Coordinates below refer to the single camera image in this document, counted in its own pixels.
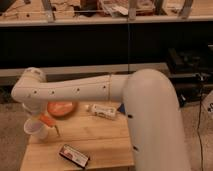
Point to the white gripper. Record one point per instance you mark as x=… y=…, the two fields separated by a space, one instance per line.
x=34 y=110

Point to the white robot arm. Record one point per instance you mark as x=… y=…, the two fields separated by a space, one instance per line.
x=151 y=105

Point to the white tube bottle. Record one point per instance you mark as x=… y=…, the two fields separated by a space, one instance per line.
x=102 y=111

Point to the blue sponge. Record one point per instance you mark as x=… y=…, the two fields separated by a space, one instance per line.
x=121 y=108

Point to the black red phone box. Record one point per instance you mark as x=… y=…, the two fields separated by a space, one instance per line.
x=74 y=156

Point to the metal shelf rack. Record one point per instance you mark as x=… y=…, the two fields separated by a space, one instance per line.
x=50 y=46

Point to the wooden table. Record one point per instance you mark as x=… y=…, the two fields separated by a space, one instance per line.
x=105 y=141

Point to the orange wooden bowl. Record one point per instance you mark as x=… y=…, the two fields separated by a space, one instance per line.
x=61 y=109

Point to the black box on shelf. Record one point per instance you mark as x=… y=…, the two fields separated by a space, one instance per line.
x=190 y=60

